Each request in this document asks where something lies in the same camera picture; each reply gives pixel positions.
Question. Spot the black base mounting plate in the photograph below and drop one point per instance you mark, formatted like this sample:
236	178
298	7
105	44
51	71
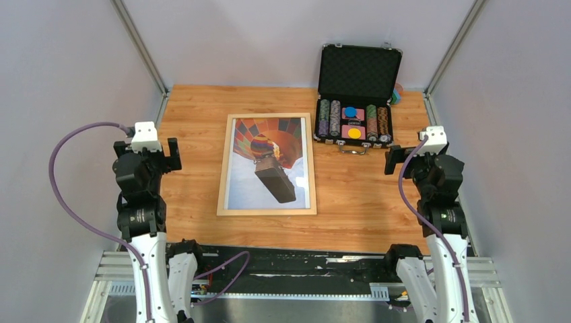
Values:
240	282

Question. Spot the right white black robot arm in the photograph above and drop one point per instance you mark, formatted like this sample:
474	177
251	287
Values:
441	293

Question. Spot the blue orange chip stack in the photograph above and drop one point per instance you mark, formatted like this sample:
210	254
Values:
383	125

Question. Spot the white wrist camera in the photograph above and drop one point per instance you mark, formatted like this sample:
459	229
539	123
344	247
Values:
145	137
436	142

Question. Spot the green chip stack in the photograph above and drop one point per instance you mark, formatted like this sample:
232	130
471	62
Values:
371	123

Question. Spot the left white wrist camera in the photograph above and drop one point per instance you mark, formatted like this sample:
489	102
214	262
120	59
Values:
145	137

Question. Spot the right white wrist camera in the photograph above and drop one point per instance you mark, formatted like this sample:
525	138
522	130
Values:
436	142

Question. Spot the black poker chip case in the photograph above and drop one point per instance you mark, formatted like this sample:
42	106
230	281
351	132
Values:
357	76

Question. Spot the blue dealer button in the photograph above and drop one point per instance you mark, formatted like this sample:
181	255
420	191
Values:
350	112

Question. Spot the colourful balloon photo print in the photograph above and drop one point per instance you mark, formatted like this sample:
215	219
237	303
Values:
267	165

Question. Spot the light wooden picture frame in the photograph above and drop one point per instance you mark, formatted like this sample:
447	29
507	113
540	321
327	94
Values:
267	212

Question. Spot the red playing card deck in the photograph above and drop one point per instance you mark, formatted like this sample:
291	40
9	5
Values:
359	123

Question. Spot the grey purple chip stack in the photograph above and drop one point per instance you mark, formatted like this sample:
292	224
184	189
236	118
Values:
329	118

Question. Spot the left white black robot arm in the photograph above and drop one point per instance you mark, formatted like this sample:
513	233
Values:
163	273

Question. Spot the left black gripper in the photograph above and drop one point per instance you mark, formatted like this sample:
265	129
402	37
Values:
168	163

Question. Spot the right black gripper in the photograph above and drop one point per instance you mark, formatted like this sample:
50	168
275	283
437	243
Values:
396	155

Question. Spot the colourful objects behind case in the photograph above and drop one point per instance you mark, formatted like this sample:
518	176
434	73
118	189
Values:
397	94

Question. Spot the aluminium front rail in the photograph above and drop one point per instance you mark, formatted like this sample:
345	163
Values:
271	263

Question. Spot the yellow dealer button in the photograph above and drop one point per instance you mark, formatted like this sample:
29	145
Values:
354	133

